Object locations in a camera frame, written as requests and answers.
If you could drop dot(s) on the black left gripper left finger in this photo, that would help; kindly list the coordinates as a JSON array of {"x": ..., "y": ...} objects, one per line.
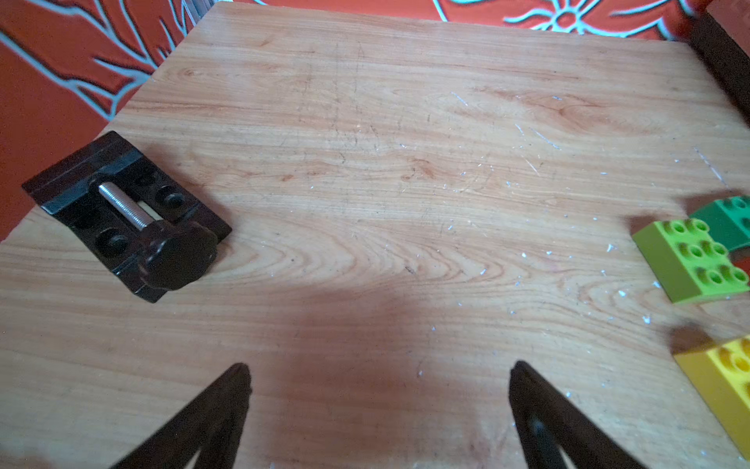
[{"x": 207, "y": 431}]

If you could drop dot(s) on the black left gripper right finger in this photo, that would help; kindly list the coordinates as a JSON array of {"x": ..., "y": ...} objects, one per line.
[{"x": 553, "y": 431}]

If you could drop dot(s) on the yellow lego brick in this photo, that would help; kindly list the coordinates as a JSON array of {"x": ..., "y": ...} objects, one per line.
[{"x": 720, "y": 373}]

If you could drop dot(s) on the lime green lego brick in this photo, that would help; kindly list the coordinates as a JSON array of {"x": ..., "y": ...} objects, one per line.
[{"x": 689, "y": 265}]

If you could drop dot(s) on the dark green lego brick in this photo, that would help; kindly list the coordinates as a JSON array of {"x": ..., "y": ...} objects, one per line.
[{"x": 728, "y": 221}]

